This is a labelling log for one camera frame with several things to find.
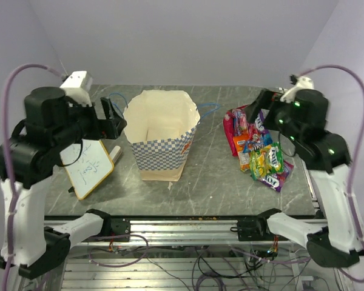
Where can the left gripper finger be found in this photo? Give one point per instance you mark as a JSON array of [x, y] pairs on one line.
[[108, 109], [117, 126]]

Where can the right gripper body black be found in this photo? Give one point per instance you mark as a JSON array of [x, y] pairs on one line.
[[278, 117]]

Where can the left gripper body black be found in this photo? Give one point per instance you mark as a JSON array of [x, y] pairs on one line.
[[89, 127]]

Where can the red REAL chips bag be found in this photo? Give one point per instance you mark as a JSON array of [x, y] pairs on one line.
[[228, 129]]

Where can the blue checkered paper bag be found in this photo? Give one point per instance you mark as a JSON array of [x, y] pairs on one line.
[[161, 125]]

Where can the green yellow Foxs candy bag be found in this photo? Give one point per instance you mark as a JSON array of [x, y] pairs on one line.
[[266, 161]]

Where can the green orange Foxs candy bag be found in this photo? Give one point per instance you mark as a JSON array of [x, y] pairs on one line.
[[240, 143]]

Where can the purple Foxs candy bag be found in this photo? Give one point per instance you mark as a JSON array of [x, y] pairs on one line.
[[242, 127], [275, 181]]

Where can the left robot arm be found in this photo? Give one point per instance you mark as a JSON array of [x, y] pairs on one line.
[[54, 120]]

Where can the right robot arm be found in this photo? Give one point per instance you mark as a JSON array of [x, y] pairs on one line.
[[327, 159]]

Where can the small blue snack packet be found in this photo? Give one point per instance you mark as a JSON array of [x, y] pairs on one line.
[[263, 141]]

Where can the white whiteboard marker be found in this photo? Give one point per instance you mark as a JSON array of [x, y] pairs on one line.
[[115, 154]]

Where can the small yellow-framed whiteboard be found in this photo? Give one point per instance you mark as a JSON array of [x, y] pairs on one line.
[[87, 166]]

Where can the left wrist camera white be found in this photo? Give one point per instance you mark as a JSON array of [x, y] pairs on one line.
[[77, 87]]

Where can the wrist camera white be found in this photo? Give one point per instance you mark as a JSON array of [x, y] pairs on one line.
[[77, 87], [299, 83]]

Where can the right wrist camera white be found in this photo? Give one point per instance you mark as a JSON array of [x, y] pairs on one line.
[[299, 83]]

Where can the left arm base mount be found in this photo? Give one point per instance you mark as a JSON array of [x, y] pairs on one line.
[[120, 227]]

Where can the aluminium frame rail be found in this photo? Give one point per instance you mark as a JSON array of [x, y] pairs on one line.
[[185, 233]]

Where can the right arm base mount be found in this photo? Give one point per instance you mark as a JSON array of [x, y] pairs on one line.
[[251, 229]]

